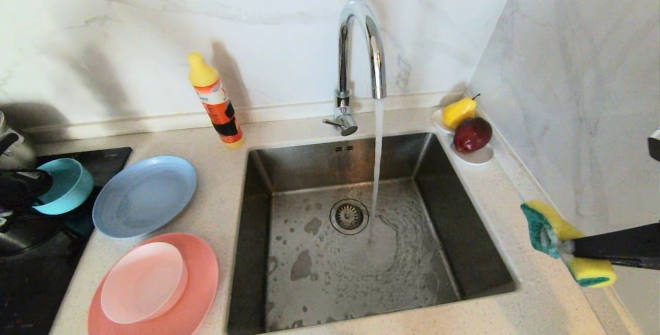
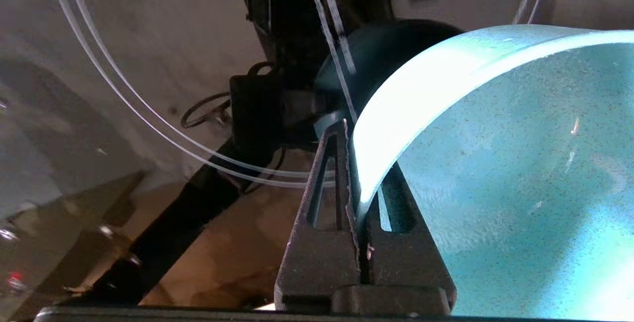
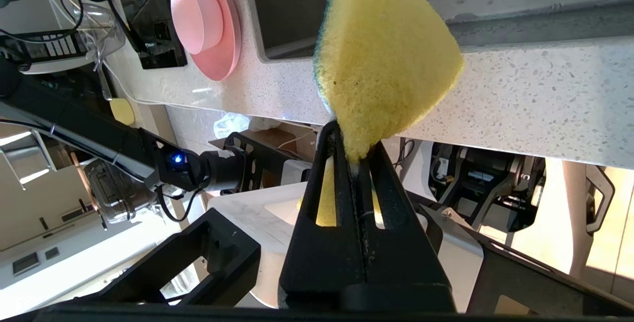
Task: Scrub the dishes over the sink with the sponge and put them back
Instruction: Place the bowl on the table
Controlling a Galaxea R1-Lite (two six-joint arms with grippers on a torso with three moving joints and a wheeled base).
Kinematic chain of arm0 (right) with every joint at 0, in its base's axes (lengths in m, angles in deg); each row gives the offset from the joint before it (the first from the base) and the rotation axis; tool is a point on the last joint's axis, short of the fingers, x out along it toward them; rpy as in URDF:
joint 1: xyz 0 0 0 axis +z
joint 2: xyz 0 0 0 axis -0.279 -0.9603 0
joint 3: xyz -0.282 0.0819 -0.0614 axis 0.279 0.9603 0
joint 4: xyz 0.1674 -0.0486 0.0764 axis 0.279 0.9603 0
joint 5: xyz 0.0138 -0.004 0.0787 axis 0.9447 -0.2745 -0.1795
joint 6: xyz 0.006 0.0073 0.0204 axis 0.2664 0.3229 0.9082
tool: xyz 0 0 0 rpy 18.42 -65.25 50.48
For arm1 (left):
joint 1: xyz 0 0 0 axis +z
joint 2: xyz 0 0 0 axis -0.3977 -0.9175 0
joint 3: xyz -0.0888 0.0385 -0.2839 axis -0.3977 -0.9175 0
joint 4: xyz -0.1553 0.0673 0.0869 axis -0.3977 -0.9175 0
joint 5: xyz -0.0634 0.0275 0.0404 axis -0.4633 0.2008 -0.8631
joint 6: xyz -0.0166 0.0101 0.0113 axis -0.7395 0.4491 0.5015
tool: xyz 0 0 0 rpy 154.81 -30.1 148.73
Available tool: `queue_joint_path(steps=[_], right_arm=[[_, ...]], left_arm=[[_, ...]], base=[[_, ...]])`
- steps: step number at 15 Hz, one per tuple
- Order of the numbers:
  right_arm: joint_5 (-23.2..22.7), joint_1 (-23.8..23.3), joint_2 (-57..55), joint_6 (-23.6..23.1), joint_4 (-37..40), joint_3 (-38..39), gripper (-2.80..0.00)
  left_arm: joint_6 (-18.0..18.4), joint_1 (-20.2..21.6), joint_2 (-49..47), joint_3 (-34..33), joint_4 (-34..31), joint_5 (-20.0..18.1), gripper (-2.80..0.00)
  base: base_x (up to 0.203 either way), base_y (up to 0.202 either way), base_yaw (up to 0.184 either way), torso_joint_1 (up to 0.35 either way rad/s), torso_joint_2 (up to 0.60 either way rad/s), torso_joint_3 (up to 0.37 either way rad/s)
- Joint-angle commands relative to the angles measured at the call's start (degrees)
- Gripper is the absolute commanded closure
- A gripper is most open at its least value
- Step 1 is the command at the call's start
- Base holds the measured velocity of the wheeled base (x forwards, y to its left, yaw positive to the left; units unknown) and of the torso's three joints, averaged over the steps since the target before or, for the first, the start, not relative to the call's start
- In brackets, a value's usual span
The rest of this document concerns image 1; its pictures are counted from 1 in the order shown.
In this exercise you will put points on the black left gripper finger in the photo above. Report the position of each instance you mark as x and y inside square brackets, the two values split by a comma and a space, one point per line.
[20, 188]

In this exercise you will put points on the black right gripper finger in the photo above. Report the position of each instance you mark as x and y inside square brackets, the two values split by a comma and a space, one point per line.
[647, 264]
[619, 245]

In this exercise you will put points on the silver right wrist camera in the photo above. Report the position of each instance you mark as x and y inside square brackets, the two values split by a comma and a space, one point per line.
[655, 144]

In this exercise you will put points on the teal bowl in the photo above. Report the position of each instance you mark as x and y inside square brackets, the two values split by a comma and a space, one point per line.
[72, 185]

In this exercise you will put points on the yellow pear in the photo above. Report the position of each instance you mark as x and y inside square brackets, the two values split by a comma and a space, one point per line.
[457, 112]

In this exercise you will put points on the stainless steel pot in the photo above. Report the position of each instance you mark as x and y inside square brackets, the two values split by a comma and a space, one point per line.
[20, 152]

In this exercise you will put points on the blue plate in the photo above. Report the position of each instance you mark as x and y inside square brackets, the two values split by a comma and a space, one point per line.
[144, 196]

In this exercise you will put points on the orange dish soap bottle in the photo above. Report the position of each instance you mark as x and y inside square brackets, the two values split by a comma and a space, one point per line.
[219, 108]

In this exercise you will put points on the small light pink plate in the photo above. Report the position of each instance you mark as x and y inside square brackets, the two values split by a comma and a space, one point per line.
[144, 283]

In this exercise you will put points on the yellow sponge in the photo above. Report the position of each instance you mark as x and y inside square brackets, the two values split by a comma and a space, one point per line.
[593, 273]

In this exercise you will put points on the black induction cooktop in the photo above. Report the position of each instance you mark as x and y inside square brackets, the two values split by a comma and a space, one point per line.
[31, 294]

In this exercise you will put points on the large salmon pink plate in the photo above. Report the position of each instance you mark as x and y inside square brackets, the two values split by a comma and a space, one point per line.
[203, 273]

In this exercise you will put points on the stainless steel sink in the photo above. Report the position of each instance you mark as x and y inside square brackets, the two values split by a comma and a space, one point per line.
[309, 294]

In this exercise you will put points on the dark red apple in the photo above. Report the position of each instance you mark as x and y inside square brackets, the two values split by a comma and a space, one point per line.
[471, 135]

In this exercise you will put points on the metal sink drain strainer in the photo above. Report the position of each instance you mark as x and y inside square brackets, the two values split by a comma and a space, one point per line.
[349, 217]

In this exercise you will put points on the chrome gooseneck faucet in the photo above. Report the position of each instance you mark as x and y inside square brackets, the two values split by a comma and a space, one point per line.
[343, 67]

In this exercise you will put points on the white fruit dish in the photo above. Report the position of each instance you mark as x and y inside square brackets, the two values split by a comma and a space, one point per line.
[478, 158]

